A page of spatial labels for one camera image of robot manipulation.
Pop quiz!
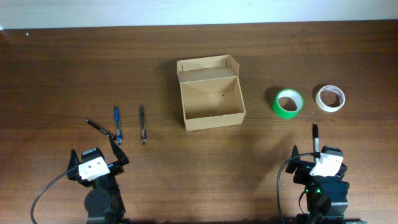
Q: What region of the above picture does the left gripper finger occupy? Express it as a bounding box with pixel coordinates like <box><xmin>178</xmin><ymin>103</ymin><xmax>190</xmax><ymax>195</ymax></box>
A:
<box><xmin>68</xmin><ymin>149</ymin><xmax>80</xmax><ymax>170</ymax></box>
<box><xmin>108</xmin><ymin>137</ymin><xmax>129</xmax><ymax>166</ymax></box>

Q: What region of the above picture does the blue ballpoint pen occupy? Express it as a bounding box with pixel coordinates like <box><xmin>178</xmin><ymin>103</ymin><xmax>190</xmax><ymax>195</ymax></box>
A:
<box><xmin>114</xmin><ymin>106</ymin><xmax>123</xmax><ymax>146</ymax></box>

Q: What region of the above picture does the thin black pen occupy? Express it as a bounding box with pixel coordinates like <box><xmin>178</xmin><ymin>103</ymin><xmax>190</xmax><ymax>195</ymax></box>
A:
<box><xmin>83</xmin><ymin>118</ymin><xmax>117</xmax><ymax>141</ymax></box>

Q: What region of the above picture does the black marker pen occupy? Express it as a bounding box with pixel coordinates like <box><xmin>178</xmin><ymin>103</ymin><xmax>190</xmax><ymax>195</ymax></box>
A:
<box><xmin>312</xmin><ymin>124</ymin><xmax>320</xmax><ymax>152</ymax></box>

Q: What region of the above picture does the grey ballpoint pen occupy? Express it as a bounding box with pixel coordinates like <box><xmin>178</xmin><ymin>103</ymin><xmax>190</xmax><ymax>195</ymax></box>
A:
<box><xmin>140</xmin><ymin>105</ymin><xmax>147</xmax><ymax>144</ymax></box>

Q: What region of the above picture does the green tape roll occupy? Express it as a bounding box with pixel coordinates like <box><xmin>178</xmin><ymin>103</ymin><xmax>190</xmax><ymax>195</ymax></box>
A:
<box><xmin>272</xmin><ymin>88</ymin><xmax>304</xmax><ymax>119</ymax></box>

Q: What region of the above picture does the beige masking tape roll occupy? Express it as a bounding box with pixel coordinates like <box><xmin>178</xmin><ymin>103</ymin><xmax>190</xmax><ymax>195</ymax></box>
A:
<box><xmin>315</xmin><ymin>85</ymin><xmax>346</xmax><ymax>113</ymax></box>

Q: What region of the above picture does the brown cardboard box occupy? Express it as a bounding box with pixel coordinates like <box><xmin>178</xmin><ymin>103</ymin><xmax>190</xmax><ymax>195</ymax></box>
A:
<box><xmin>177</xmin><ymin>55</ymin><xmax>246</xmax><ymax>131</ymax></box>

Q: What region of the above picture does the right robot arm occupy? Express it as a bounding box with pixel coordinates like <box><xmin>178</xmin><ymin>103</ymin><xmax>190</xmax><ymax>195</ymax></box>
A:
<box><xmin>281</xmin><ymin>146</ymin><xmax>363</xmax><ymax>223</ymax></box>

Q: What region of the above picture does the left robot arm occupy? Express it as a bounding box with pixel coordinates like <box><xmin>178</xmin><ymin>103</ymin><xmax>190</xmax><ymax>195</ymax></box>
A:
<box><xmin>67</xmin><ymin>137</ymin><xmax>131</xmax><ymax>224</ymax></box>

